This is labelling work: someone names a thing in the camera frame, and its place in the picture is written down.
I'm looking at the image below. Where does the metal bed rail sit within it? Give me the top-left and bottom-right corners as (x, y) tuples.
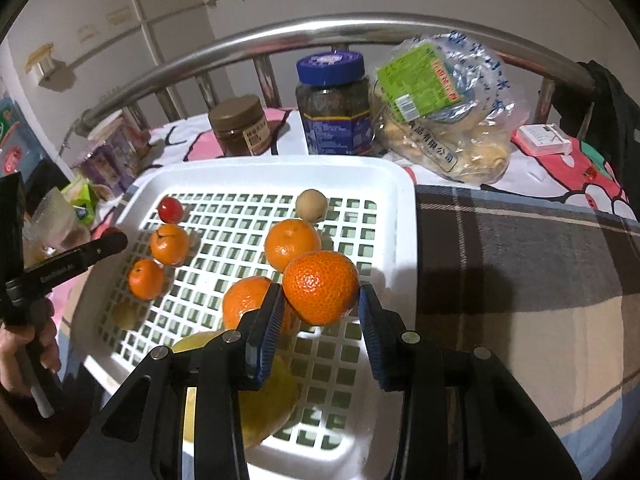
(75, 14), (598, 138)

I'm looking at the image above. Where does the red cherry tomato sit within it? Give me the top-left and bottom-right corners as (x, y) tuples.
(157, 197), (185, 223)

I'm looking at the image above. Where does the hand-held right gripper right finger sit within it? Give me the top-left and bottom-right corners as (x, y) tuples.
(357, 282), (583, 480)

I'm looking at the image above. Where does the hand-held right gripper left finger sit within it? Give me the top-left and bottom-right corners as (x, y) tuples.
(59, 282), (287, 480)

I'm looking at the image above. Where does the large orange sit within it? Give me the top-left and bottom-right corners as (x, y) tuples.
(263, 218), (322, 275)
(221, 276), (302, 338)

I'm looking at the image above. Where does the black bag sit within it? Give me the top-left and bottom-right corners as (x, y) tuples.
(575, 60), (640, 221)

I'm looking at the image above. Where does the small white box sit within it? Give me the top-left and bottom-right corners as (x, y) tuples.
(515, 124), (573, 157)

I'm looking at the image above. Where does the clear plastic snack bag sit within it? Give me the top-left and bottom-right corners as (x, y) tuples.
(369, 32), (530, 185)

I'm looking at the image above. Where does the person's left hand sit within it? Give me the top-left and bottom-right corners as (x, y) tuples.
(0, 297), (62, 398)

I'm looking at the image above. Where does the bumpy bright mandarin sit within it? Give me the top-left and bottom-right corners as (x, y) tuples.
(281, 250), (361, 327)

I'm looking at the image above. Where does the small mandarin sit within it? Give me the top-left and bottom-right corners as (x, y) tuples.
(150, 223), (191, 267)
(128, 259), (166, 301)

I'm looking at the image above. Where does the blue lid jar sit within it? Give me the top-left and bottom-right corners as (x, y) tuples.
(295, 51), (373, 157)

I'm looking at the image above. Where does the blue water jug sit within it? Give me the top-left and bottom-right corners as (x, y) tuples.
(0, 92), (23, 181)

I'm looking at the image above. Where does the ribbed glass cup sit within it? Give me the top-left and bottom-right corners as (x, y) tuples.
(22, 187), (91, 261)

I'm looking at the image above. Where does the pink cartoon bedsheet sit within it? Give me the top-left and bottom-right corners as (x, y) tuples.
(50, 107), (640, 361)

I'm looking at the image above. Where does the brown longan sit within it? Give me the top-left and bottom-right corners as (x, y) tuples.
(295, 189), (328, 222)
(111, 301), (141, 331)

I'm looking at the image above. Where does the white perforated plastic tray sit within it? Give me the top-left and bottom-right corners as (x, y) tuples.
(82, 156), (418, 480)

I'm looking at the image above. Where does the brown lid jar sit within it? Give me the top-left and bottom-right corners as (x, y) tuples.
(208, 95), (272, 157)

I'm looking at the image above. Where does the green packet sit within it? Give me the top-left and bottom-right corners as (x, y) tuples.
(65, 182), (98, 226)

